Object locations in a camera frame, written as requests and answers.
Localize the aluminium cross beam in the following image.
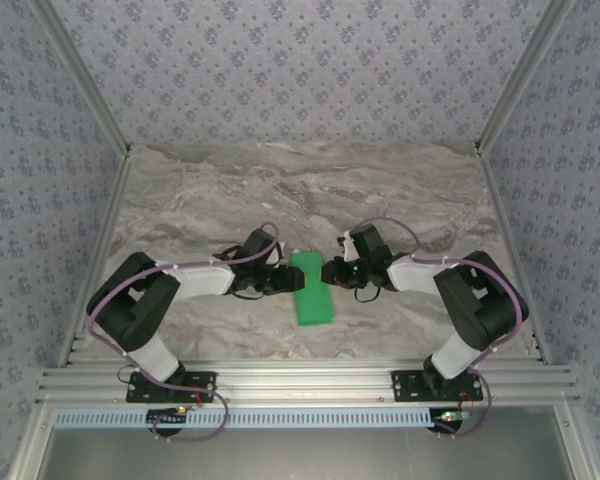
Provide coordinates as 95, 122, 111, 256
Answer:
35, 360, 581, 407

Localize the small circuit board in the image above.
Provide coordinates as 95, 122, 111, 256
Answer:
146, 406, 187, 427
431, 408, 470, 432

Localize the grey metal panel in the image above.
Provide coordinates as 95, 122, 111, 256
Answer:
32, 405, 579, 480

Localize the thin black left gripper cable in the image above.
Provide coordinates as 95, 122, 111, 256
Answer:
213, 243, 270, 302

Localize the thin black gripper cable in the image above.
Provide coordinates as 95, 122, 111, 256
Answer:
213, 243, 270, 302
353, 283, 387, 304

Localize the thin black right gripper cable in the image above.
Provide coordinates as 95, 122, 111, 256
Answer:
353, 283, 387, 304

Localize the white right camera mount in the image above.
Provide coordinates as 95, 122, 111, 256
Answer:
335, 230, 357, 262

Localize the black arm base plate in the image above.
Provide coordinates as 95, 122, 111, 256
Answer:
125, 370, 218, 404
390, 369, 484, 404

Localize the light blue slotted cable duct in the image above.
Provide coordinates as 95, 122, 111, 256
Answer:
53, 408, 549, 431

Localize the aluminium side rail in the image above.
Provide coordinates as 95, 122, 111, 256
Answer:
57, 149, 134, 369
477, 148, 552, 366

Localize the aluminium frame post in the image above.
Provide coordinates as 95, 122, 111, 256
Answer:
29, 0, 133, 157
473, 0, 579, 154

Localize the aluminium lower frame rail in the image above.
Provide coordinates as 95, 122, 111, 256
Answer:
7, 403, 56, 480
554, 403, 599, 480

